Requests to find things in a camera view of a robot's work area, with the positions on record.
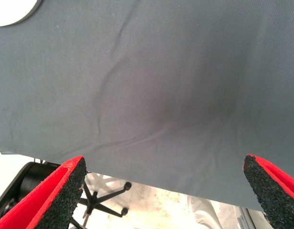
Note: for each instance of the black robot torso frame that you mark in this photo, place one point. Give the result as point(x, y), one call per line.
point(25, 179)

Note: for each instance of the round metal carrier plate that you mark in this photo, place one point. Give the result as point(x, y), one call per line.
point(11, 12)

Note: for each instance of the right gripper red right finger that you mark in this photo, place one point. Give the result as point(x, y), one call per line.
point(277, 195)

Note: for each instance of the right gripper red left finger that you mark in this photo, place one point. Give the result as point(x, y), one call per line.
point(37, 202)

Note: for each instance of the aluminium profile bar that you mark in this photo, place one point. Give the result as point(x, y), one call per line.
point(245, 219)

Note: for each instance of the dark grey table cloth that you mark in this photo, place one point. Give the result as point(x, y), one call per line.
point(149, 83)

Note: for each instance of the black office chair base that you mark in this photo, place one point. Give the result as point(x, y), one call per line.
point(93, 200)

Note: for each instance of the grey trouser leg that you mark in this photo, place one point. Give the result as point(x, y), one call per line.
point(206, 214)

